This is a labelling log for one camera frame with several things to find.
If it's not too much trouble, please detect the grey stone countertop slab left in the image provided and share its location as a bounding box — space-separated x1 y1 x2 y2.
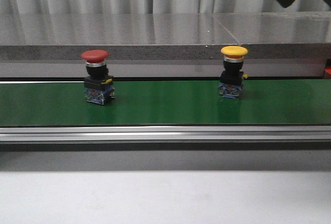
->
1 13 236 63

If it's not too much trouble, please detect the red plastic tray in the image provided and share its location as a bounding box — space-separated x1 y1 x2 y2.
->
323 66 331 79

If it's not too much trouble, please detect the green conveyor belt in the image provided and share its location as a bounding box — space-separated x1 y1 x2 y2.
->
1 79 330 126

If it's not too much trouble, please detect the grey stone countertop slab right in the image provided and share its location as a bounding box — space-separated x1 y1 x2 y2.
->
213 11 330 59

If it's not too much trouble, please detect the grey stone countertop slab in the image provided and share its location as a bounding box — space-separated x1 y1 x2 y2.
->
1 13 236 63
213 11 330 59

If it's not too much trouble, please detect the aluminium conveyor side rail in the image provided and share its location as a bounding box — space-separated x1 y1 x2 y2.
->
1 125 330 145

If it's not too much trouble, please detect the yellow mushroom push button switch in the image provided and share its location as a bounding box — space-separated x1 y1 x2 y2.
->
218 46 248 99

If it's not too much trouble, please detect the red mushroom push button switch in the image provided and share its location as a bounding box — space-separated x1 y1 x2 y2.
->
81 50 115 106

